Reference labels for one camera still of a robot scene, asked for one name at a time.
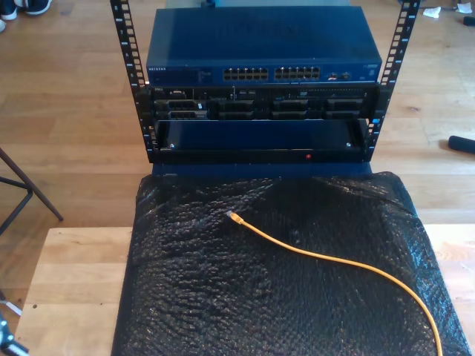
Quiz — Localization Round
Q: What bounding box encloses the dark shoe white sole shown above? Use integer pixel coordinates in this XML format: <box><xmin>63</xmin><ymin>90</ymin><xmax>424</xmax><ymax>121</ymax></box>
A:
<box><xmin>0</xmin><ymin>4</ymin><xmax>19</xmax><ymax>22</ymax></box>
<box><xmin>14</xmin><ymin>0</ymin><xmax>53</xmax><ymax>16</ymax></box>

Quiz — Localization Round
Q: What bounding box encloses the black perforated rack post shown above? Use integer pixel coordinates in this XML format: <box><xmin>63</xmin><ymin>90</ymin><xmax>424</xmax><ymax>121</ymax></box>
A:
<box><xmin>365</xmin><ymin>0</ymin><xmax>422</xmax><ymax>163</ymax></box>
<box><xmin>110</xmin><ymin>0</ymin><xmax>156</xmax><ymax>164</ymax></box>

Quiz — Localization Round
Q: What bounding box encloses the black rack server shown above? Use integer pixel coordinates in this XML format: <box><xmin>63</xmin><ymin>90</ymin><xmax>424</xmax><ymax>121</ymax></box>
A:
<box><xmin>135</xmin><ymin>85</ymin><xmax>381</xmax><ymax>122</ymax></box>

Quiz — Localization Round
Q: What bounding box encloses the dark blue underlay mat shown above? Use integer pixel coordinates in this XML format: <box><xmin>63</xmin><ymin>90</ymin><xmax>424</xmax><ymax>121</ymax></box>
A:
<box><xmin>110</xmin><ymin>162</ymin><xmax>374</xmax><ymax>356</ymax></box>

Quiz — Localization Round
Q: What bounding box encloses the white floor strip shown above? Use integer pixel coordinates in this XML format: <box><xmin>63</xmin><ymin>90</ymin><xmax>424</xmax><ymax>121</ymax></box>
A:
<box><xmin>0</xmin><ymin>299</ymin><xmax>24</xmax><ymax>317</ymax></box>

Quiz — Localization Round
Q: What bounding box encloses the black cylindrical object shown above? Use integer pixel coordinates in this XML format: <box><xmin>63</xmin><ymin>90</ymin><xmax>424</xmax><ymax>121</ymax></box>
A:
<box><xmin>448</xmin><ymin>135</ymin><xmax>475</xmax><ymax>155</ymax></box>

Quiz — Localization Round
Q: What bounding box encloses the blue network switch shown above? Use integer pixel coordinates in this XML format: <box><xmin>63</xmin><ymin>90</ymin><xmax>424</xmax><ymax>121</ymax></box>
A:
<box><xmin>145</xmin><ymin>6</ymin><xmax>383</xmax><ymax>87</ymax></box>

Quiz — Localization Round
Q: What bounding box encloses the black bubble wrap mat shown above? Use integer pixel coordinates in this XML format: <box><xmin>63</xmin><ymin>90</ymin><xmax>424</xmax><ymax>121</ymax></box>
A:
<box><xmin>111</xmin><ymin>171</ymin><xmax>472</xmax><ymax>356</ymax></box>

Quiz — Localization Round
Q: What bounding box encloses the yellow network cable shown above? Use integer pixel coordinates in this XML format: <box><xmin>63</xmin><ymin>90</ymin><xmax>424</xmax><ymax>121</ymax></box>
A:
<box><xmin>225</xmin><ymin>209</ymin><xmax>445</xmax><ymax>356</ymax></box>

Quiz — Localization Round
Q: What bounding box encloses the rack unit with red light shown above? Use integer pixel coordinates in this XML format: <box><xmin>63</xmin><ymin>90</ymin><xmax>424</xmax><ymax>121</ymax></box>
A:
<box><xmin>154</xmin><ymin>118</ymin><xmax>372</xmax><ymax>165</ymax></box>

